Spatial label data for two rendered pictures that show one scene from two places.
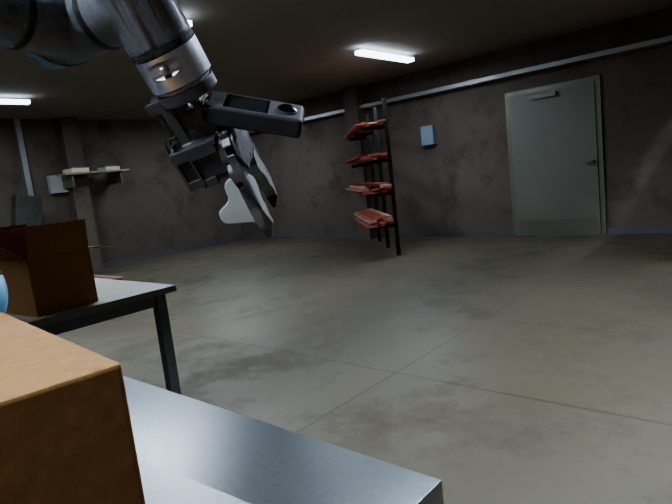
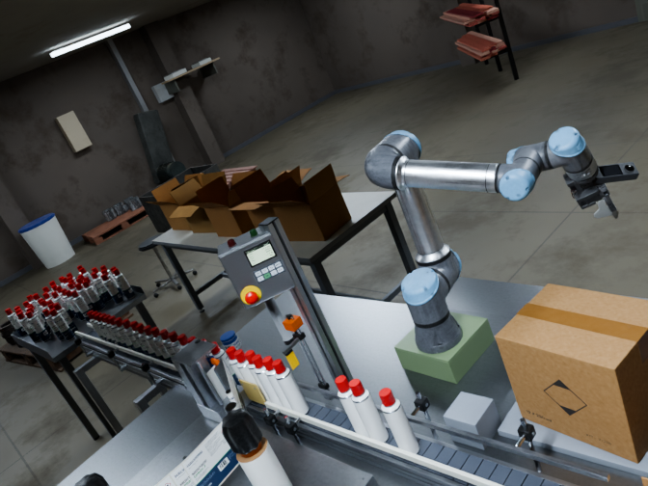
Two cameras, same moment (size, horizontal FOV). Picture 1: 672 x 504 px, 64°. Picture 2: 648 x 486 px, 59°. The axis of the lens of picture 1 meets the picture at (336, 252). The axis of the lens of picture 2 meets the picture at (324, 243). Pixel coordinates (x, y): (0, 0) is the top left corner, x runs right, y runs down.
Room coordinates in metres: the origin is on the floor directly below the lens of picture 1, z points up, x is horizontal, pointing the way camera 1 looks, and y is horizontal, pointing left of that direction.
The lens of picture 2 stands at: (-0.86, 0.50, 1.98)
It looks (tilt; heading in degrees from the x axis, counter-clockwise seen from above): 21 degrees down; 14
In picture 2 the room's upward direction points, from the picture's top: 24 degrees counter-clockwise
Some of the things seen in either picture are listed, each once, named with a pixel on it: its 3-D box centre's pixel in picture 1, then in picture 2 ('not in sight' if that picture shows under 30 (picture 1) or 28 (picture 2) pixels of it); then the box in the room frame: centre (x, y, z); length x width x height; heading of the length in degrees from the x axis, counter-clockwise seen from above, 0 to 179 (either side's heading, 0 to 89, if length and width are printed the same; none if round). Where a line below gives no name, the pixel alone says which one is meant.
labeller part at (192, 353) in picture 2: not in sight; (193, 352); (0.68, 1.45, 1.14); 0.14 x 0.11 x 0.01; 52
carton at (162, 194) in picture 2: not in sight; (182, 203); (3.54, 2.59, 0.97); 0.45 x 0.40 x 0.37; 140
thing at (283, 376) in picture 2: not in sight; (289, 387); (0.57, 1.15, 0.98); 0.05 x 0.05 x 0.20
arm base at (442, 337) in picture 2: not in sight; (434, 326); (0.70, 0.67, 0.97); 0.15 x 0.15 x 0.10
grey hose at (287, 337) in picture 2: not in sight; (277, 315); (0.68, 1.13, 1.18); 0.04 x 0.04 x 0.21
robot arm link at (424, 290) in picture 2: not in sight; (424, 294); (0.70, 0.67, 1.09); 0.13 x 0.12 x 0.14; 153
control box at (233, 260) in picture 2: not in sight; (256, 266); (0.63, 1.09, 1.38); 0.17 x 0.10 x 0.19; 107
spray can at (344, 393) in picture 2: not in sight; (353, 407); (0.40, 0.93, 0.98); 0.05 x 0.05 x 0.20
